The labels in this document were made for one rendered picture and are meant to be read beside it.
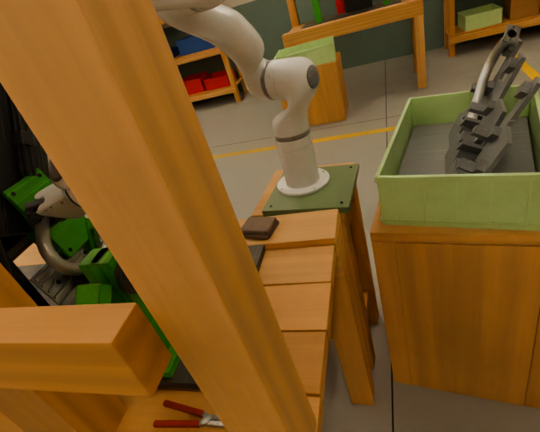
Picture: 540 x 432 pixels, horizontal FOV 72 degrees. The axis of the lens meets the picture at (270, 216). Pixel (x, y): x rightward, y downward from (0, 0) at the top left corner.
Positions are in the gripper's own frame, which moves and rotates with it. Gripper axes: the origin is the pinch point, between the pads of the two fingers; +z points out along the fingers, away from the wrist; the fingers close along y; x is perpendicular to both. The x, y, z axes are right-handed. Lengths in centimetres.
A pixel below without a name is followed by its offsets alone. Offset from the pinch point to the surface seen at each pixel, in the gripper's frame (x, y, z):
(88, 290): 23.1, 5.8, -21.3
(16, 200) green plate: -5.0, 4.3, 2.3
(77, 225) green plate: -0.5, -10.1, 2.9
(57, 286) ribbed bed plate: 14.8, -4.6, 5.6
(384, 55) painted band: -295, -486, -66
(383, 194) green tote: 11, -61, -63
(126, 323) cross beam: 34, 22, -50
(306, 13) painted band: -378, -412, 4
